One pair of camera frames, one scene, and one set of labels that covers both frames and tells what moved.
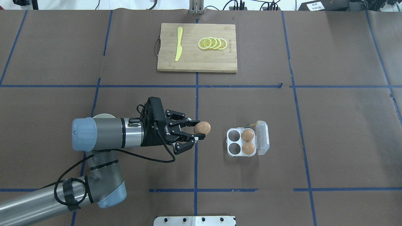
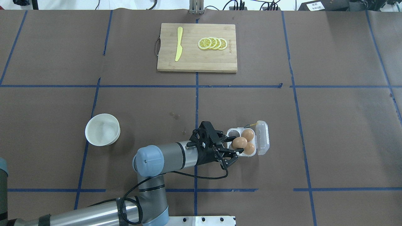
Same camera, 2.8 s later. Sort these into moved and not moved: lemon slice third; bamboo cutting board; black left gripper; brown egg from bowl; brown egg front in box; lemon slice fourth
Moved: black left gripper; brown egg from bowl
Not moved: bamboo cutting board; brown egg front in box; lemon slice third; lemon slice fourth
